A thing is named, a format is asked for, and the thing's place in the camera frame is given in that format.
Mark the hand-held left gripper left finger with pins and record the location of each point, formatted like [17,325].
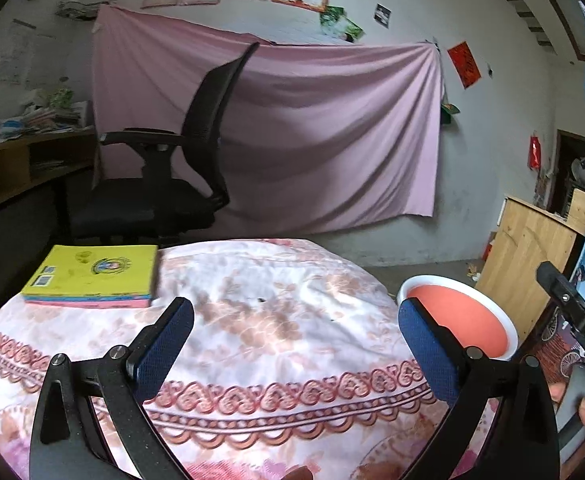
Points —
[165,345]

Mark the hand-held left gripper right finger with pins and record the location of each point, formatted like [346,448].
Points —
[432,355]

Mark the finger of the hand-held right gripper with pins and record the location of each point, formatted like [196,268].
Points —
[559,287]

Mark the orange white plastic basin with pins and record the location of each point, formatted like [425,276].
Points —
[462,315]

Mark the wooden cabinet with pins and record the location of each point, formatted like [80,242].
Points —
[527,255]

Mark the small wooden panel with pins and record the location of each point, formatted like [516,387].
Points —
[582,210]

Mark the red white floor item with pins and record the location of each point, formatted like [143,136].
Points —
[488,250]

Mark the pink book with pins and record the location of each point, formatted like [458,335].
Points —
[87,304]

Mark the blue book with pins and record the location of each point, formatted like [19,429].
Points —
[87,298]

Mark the yellow book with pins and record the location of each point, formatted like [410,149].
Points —
[97,267]

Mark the floral pink tablecloth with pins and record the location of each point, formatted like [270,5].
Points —
[272,330]

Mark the red hanging ornament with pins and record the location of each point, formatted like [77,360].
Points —
[535,151]

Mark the black office chair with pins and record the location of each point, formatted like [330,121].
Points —
[137,200]

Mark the green hanging item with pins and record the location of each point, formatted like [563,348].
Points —
[450,111]

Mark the papers in desk shelf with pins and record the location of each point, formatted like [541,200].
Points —
[47,166]

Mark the wooden desk with shelf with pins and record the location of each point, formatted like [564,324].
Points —
[2,165]

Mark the pile of papers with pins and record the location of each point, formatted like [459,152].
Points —
[37,122]

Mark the green floral bag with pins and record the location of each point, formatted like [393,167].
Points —
[61,99]

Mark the black white photo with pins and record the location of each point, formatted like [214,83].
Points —
[383,15]

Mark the green landscape photo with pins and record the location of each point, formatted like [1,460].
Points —
[331,19]
[350,30]

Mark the dark door frame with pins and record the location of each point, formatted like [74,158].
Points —
[567,160]

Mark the red paper wall decoration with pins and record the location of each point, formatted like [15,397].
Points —
[465,64]

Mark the pink wall cloth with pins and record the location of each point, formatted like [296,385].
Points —
[322,130]

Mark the white wall calendar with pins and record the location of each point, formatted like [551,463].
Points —
[15,52]

